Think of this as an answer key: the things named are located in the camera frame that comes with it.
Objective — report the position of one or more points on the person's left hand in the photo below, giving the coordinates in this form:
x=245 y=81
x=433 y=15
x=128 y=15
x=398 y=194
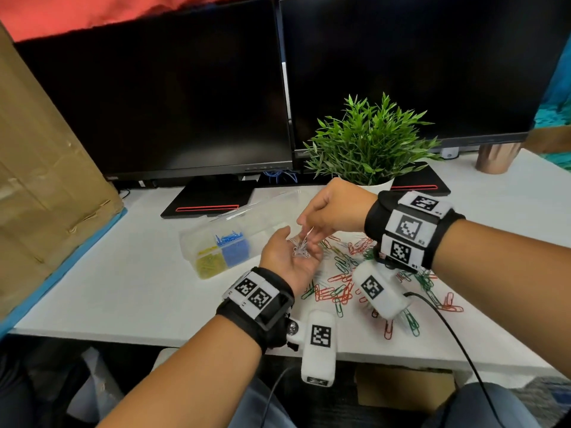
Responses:
x=285 y=262

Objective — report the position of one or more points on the person's right hand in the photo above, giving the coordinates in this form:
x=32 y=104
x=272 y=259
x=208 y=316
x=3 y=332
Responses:
x=341 y=204

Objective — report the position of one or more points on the person's right thumb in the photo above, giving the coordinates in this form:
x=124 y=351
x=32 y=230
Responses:
x=322 y=235

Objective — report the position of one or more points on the person's left thumb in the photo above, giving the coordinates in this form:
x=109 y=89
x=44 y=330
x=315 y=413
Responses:
x=280 y=237

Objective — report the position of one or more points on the bunch of white paper clips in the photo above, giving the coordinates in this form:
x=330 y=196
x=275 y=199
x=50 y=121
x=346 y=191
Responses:
x=301 y=248

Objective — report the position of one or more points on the person's right forearm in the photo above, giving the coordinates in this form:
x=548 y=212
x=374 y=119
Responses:
x=504 y=280

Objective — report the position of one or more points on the person's left forearm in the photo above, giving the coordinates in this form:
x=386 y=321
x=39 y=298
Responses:
x=187 y=378

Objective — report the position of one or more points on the clear plastic organizer box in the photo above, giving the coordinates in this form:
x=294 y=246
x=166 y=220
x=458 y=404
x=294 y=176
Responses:
x=250 y=222

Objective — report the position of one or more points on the heap of blue paper clips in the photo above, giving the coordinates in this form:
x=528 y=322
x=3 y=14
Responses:
x=234 y=250

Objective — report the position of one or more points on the pile of coloured paper clips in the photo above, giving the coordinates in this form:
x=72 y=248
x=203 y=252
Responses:
x=340 y=293

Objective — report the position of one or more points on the black wrist band with markers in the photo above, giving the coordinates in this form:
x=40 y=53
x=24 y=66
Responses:
x=408 y=227
x=258 y=303

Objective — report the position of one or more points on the heap of yellow paper clips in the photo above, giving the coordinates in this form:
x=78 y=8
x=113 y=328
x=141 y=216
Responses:
x=210 y=264

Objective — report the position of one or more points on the green plant in white pot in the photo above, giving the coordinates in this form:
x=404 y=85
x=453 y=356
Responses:
x=368 y=138

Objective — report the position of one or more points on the small white device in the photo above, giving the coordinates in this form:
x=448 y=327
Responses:
x=449 y=152

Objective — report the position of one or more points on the small cardboard box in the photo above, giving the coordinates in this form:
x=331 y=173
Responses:
x=403 y=388

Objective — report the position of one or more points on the person's left leg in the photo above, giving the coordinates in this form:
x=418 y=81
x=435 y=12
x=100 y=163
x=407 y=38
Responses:
x=263 y=410

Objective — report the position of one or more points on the person's leg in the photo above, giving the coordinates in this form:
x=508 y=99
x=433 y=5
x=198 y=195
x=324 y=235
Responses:
x=477 y=407
x=263 y=410

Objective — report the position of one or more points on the copper metal cup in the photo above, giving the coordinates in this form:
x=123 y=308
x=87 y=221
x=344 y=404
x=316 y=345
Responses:
x=496 y=158

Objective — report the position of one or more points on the wide black computer monitor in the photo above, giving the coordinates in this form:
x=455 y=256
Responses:
x=423 y=57

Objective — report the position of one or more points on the person's right leg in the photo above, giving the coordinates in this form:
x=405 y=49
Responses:
x=477 y=407

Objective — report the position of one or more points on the white plastic bag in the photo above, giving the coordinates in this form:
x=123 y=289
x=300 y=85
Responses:
x=96 y=387

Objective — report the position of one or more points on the large brown cardboard box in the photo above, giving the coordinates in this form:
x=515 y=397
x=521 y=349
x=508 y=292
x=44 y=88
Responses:
x=40 y=173

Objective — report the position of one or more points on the teal patterned cloth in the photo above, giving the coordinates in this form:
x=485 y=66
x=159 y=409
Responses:
x=556 y=97

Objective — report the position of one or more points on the white wrist camera with marker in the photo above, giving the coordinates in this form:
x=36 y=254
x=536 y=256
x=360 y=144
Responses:
x=319 y=347
x=379 y=289

